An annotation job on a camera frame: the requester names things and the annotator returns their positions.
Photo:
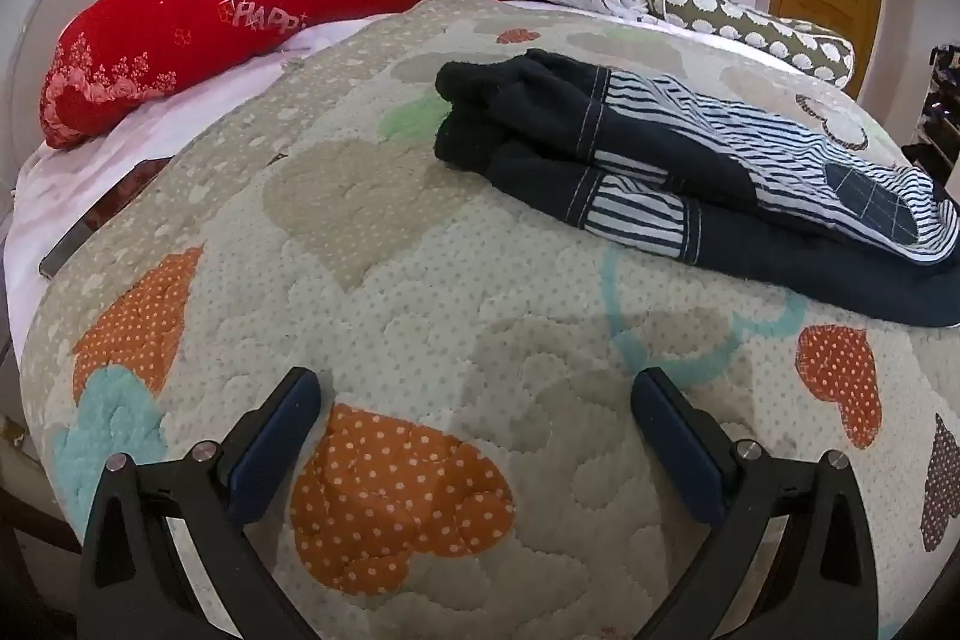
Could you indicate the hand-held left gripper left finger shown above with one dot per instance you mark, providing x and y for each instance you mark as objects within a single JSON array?
[{"x": 268, "y": 456}]

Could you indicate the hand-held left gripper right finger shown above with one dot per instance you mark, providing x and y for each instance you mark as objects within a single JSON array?
[{"x": 679, "y": 452}]

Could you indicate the navy striped pants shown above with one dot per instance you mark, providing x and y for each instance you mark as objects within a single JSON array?
[{"x": 660, "y": 175}]

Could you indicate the heart patterned quilt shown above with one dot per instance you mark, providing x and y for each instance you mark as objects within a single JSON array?
[{"x": 420, "y": 310}]

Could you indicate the dark flat strip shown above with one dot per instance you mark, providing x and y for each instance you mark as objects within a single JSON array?
[{"x": 82, "y": 231}]

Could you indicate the white bed sheet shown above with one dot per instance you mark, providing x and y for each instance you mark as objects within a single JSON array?
[{"x": 112, "y": 160}]

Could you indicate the green white patterned bolster pillow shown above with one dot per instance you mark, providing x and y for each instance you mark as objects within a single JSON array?
[{"x": 750, "y": 29}]

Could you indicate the cluttered shelf rack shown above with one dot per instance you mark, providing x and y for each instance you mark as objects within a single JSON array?
[{"x": 941, "y": 108}]

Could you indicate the long red pillow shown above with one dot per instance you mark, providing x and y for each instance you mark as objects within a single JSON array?
[{"x": 225, "y": 10}]

